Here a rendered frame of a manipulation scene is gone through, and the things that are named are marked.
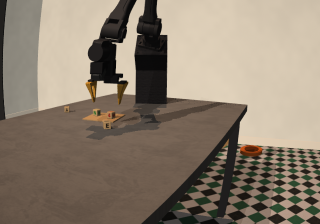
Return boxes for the orange square mat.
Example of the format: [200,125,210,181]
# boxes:
[83,112,125,123]

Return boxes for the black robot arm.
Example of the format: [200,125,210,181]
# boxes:
[88,0,165,81]

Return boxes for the tan block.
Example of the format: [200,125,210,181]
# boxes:
[93,108,101,116]
[103,120,111,130]
[64,106,70,113]
[107,111,116,119]

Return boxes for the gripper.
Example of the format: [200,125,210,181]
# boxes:
[85,58,129,104]

